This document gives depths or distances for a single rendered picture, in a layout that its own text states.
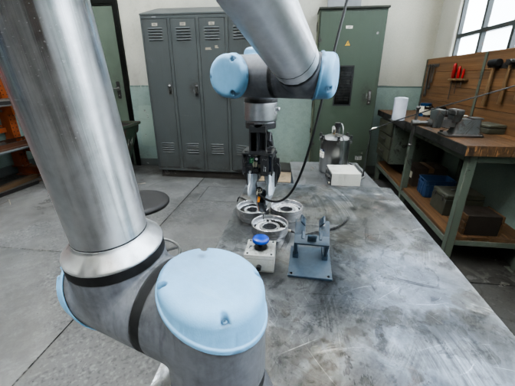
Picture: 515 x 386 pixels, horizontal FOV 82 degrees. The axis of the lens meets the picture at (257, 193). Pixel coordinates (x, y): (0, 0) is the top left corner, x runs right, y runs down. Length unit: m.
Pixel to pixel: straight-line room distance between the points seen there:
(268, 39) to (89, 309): 0.37
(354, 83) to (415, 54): 0.86
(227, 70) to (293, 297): 0.46
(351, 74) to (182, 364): 3.54
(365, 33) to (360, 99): 0.67
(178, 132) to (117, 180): 3.51
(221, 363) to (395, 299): 0.46
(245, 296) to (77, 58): 0.26
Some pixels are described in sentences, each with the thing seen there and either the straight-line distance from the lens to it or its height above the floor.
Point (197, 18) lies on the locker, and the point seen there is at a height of 1.80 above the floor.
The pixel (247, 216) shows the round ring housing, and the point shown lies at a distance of 0.91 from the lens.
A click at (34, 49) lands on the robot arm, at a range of 0.31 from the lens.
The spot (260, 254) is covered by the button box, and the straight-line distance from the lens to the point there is 0.70.
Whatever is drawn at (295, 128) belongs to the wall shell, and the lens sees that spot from 4.04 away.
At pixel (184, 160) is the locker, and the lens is 3.89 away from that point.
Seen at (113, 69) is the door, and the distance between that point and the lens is 4.67.
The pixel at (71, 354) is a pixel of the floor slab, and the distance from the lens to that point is 1.82.
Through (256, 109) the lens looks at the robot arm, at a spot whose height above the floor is 1.16.
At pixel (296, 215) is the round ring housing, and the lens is 0.92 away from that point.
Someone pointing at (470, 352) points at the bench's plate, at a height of 0.80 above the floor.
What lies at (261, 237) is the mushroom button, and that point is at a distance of 0.70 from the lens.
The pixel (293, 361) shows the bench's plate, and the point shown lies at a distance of 0.55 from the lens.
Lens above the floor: 1.23
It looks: 22 degrees down
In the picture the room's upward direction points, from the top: straight up
